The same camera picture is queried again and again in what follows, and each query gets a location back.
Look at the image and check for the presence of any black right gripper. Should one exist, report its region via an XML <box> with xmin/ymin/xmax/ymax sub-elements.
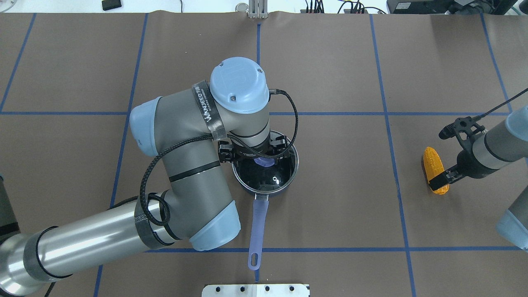
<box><xmin>429</xmin><ymin>151</ymin><xmax>485</xmax><ymax>191</ymax></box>

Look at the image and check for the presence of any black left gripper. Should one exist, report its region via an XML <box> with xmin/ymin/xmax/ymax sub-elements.
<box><xmin>217</xmin><ymin>131</ymin><xmax>289</xmax><ymax>163</ymax></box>

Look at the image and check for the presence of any glass lid blue knob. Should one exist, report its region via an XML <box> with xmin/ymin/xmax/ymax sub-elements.
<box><xmin>233</xmin><ymin>136</ymin><xmax>298</xmax><ymax>193</ymax></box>

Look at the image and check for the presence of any yellow toy corn cob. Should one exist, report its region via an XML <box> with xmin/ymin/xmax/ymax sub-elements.
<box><xmin>422</xmin><ymin>146</ymin><xmax>450</xmax><ymax>195</ymax></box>

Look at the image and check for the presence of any dark blue saucepan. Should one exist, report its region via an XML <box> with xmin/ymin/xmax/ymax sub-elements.
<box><xmin>232</xmin><ymin>130</ymin><xmax>299</xmax><ymax>271</ymax></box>

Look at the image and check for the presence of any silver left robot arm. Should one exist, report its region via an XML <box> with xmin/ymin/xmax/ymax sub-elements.
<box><xmin>1</xmin><ymin>57</ymin><xmax>296</xmax><ymax>297</ymax></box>

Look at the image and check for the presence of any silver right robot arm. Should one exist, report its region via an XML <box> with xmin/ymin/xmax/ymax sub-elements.
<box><xmin>422</xmin><ymin>106</ymin><xmax>528</xmax><ymax>194</ymax></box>

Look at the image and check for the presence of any brown paper table mat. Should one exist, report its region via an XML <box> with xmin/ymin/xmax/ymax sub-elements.
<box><xmin>1</xmin><ymin>11</ymin><xmax>527</xmax><ymax>297</ymax></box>

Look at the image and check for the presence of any black laptop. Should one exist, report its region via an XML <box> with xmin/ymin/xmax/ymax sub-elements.
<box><xmin>386</xmin><ymin>0</ymin><xmax>517</xmax><ymax>15</ymax></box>

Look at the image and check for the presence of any small black puck device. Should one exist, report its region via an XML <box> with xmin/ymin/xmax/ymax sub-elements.
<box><xmin>101</xmin><ymin>0</ymin><xmax>122</xmax><ymax>12</ymax></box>

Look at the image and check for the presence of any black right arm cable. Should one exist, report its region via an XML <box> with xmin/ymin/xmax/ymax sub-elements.
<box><xmin>472</xmin><ymin>87</ymin><xmax>528</xmax><ymax>122</ymax></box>

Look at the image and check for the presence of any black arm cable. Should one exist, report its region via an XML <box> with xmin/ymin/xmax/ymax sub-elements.
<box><xmin>139</xmin><ymin>89</ymin><xmax>299</xmax><ymax>226</ymax></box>
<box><xmin>472</xmin><ymin>87</ymin><xmax>528</xmax><ymax>122</ymax></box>

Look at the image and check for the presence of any aluminium frame post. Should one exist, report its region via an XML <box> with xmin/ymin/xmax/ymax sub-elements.
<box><xmin>247</xmin><ymin>0</ymin><xmax>269</xmax><ymax>19</ymax></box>

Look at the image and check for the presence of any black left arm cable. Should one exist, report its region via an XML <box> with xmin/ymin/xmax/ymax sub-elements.
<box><xmin>139</xmin><ymin>89</ymin><xmax>299</xmax><ymax>226</ymax></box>

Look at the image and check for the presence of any white pillar with base plate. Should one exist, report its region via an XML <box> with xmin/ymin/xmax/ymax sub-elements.
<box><xmin>201</xmin><ymin>284</ymin><xmax>311</xmax><ymax>297</ymax></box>

